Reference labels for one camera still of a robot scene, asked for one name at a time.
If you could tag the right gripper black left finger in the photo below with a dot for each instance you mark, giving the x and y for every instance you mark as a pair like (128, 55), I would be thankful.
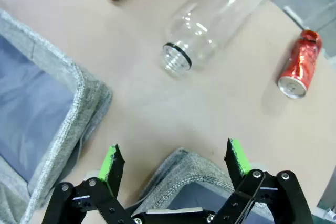
(113, 167)

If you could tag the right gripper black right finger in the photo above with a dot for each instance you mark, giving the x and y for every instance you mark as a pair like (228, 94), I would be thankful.
(236, 163)

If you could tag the crushed red can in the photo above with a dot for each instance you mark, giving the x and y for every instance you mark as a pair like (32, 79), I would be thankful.
(302, 61)

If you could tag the large clear plastic bottle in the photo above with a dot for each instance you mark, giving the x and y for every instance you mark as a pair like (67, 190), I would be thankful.
(210, 22)

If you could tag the grey fabric basket labelled can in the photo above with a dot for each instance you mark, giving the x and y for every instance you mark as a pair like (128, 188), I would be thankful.
(183, 172)

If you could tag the grey fabric basket labelled plastic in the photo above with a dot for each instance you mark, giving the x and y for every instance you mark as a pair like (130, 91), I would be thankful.
(78, 98)

